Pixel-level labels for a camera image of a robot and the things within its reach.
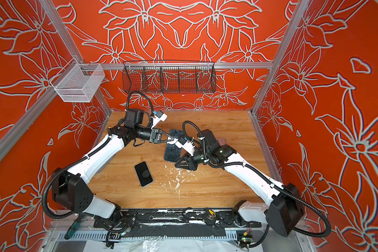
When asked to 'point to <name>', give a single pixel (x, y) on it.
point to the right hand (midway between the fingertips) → (175, 165)
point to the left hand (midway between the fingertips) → (172, 139)
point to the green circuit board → (245, 241)
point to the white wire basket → (78, 82)
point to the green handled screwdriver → (72, 229)
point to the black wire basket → (168, 76)
